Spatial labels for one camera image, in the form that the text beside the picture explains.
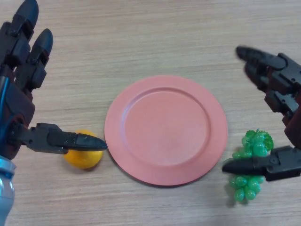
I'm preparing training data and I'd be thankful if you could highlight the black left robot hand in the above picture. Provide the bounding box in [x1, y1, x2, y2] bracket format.
[0, 0, 108, 163]

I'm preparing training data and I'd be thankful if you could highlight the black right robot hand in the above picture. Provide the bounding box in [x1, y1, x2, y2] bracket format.
[222, 46, 301, 182]

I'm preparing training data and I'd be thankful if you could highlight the yellow pear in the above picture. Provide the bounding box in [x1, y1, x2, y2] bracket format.
[63, 129, 104, 170]

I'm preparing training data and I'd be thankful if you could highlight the pink round plate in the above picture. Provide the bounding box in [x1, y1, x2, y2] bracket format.
[104, 75, 228, 188]

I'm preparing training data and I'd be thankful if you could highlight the green grape bunch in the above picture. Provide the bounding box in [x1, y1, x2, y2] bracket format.
[229, 129, 275, 205]

